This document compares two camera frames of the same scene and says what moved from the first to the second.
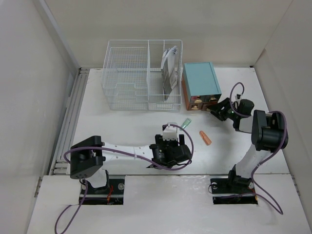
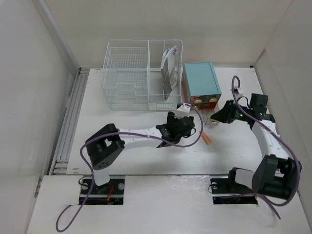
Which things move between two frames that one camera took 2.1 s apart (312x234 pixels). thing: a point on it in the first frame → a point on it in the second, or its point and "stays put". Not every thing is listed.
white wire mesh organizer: (132, 79) stays put
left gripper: (160, 141) → (171, 119)
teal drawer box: (201, 88) stays put
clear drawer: (198, 99) stays put
